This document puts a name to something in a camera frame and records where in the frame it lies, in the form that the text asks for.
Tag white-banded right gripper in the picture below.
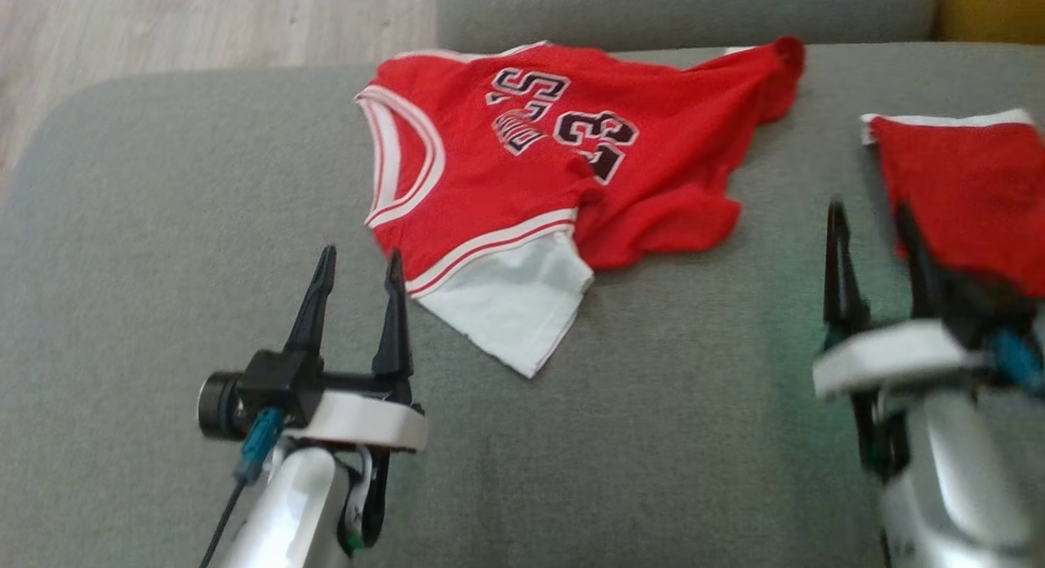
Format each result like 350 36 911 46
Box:
812 197 993 399

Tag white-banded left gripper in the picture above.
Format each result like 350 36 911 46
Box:
286 246 429 453

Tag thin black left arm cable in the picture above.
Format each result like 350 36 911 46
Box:
198 478 246 568

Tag red shorts white stripe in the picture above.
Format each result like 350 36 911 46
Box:
860 109 1045 300

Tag grey fabric sofa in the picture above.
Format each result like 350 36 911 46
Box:
0 0 1045 568

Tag red basketball jersey white sleeves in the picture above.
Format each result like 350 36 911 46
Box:
355 36 807 379

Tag teal cable connector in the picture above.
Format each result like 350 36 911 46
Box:
235 406 285 483
992 327 1045 393

